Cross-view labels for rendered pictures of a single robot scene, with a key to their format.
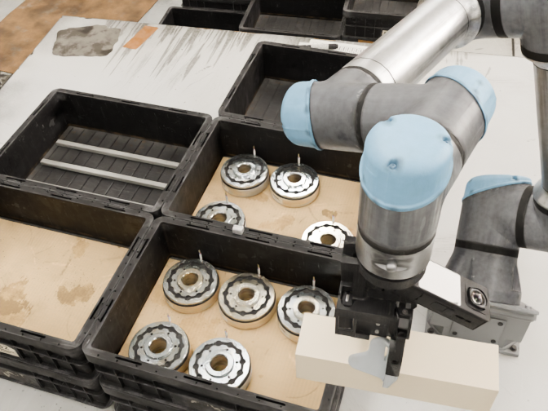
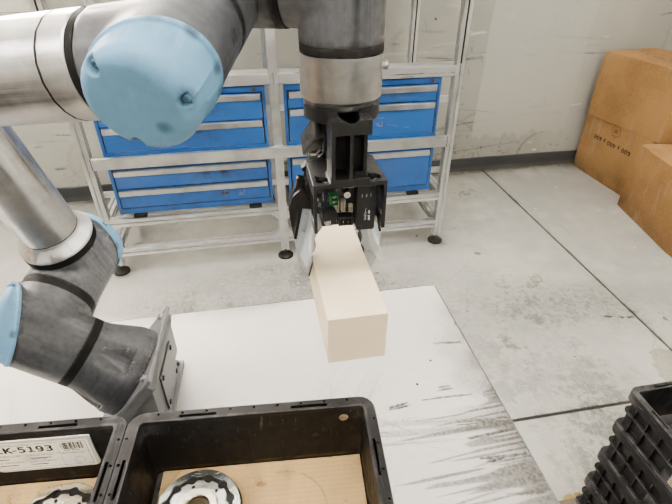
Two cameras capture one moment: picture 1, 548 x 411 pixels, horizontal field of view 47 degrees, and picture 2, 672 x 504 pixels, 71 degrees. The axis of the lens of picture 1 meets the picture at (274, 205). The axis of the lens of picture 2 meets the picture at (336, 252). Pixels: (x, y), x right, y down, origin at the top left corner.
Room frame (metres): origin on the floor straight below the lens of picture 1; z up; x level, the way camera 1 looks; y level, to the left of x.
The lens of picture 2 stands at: (0.58, 0.28, 1.42)
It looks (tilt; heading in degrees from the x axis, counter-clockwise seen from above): 34 degrees down; 244
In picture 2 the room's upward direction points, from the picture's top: straight up
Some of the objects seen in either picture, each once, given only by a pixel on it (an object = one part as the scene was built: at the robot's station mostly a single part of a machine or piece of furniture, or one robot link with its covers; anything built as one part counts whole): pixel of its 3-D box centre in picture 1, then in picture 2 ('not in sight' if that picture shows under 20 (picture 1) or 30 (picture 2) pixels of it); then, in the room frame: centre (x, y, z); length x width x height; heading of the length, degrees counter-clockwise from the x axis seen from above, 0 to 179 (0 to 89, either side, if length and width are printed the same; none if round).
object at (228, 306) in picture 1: (246, 296); not in sight; (0.64, 0.06, 0.86); 0.10 x 0.10 x 0.01
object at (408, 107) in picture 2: not in sight; (362, 142); (-0.45, -1.59, 0.60); 0.72 x 0.03 x 0.56; 165
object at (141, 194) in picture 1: (107, 165); not in sight; (1.00, 0.36, 0.87); 0.40 x 0.30 x 0.11; 70
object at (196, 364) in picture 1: (219, 364); not in sight; (0.51, 0.11, 0.86); 0.10 x 0.10 x 0.01
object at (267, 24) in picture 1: (296, 49); not in sight; (2.23, -0.13, 0.31); 0.40 x 0.30 x 0.34; 75
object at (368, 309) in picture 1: (380, 287); (342, 162); (0.39, -0.11, 1.23); 0.09 x 0.08 x 0.12; 75
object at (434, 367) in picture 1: (394, 361); (336, 269); (0.38, -0.14, 1.07); 0.24 x 0.06 x 0.06; 75
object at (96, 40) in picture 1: (84, 39); not in sight; (1.76, 0.57, 0.71); 0.22 x 0.19 x 0.01; 75
